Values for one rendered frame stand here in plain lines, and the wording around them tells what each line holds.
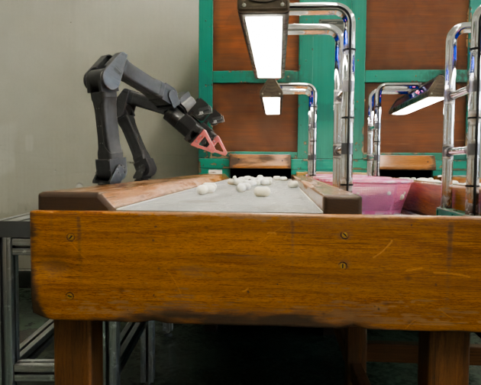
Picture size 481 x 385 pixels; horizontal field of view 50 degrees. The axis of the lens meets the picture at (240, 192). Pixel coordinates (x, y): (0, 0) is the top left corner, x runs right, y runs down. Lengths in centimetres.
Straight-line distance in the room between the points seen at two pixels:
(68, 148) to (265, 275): 286
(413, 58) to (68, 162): 216
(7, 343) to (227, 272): 79
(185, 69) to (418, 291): 281
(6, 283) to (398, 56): 201
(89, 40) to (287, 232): 294
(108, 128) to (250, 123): 115
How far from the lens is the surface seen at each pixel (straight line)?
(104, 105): 154
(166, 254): 74
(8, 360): 142
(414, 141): 264
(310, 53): 261
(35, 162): 357
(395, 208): 149
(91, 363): 88
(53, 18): 365
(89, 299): 78
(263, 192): 108
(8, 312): 139
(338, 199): 74
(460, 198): 120
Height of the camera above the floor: 81
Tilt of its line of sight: 3 degrees down
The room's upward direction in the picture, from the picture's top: straight up
